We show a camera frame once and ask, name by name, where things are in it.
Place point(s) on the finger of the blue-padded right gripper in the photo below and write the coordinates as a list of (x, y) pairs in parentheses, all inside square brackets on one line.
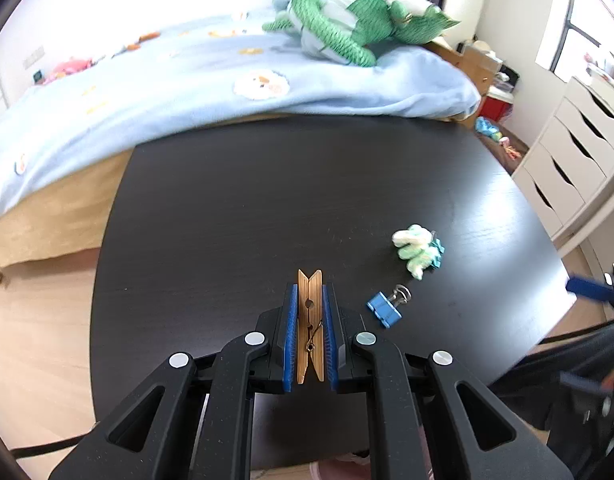
[(598, 291)]

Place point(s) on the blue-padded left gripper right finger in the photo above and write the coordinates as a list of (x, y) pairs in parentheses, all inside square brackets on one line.
[(359, 361)]

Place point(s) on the wooden clothespin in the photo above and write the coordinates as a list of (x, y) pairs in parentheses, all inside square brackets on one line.
[(310, 331)]

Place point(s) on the pink plush toy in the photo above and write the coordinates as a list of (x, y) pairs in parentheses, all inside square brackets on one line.
[(66, 69)]

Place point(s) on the crumpled green white wrapper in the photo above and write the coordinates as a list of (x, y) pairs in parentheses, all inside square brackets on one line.
[(412, 247)]

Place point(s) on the red storage box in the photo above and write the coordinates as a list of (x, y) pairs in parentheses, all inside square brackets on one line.
[(496, 104)]

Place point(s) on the dark blue binder clip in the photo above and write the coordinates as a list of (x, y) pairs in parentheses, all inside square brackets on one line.
[(385, 308)]

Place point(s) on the light blue binder clip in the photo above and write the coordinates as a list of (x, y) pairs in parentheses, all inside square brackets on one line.
[(437, 251)]

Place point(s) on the light blue bed blanket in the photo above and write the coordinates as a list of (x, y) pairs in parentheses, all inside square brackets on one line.
[(199, 74)]

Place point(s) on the brown pet bed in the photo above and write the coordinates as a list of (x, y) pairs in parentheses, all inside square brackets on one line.
[(505, 146)]

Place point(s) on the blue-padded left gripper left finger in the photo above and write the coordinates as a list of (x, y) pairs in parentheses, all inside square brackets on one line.
[(260, 361)]

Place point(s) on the white drawer cabinet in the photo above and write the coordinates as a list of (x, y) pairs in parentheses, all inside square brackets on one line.
[(568, 174)]

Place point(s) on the green plush dragon toy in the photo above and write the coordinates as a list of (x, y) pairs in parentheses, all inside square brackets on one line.
[(344, 31)]

